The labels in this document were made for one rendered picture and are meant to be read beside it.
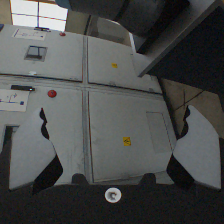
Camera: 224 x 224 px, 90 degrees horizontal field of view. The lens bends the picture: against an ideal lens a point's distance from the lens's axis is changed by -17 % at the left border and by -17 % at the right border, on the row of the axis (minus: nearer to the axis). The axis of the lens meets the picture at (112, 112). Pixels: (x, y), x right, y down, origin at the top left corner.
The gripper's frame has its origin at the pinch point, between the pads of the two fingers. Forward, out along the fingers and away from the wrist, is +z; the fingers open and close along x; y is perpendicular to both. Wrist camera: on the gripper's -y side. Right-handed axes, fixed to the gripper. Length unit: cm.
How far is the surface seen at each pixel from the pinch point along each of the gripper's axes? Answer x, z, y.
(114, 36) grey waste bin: -1, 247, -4
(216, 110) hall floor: 72, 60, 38
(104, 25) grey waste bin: -17, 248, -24
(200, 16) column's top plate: 18.7, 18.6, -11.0
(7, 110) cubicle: -64, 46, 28
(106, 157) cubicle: -6, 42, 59
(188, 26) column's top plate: 17.1, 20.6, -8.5
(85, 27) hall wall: -166, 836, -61
